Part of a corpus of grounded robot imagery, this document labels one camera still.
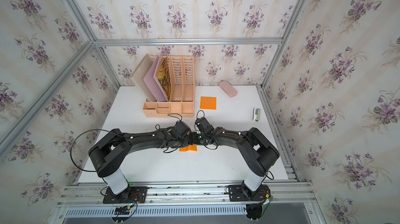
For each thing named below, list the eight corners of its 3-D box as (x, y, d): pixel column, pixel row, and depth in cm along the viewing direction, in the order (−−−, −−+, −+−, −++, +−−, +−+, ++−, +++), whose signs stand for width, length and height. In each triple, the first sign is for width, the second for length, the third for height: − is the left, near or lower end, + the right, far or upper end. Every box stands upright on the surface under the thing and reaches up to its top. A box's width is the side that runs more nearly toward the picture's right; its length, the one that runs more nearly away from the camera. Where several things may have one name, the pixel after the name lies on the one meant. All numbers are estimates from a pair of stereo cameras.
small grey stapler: (252, 120, 102) (253, 118, 100) (252, 109, 109) (253, 107, 107) (259, 122, 102) (260, 120, 100) (259, 110, 108) (260, 108, 106)
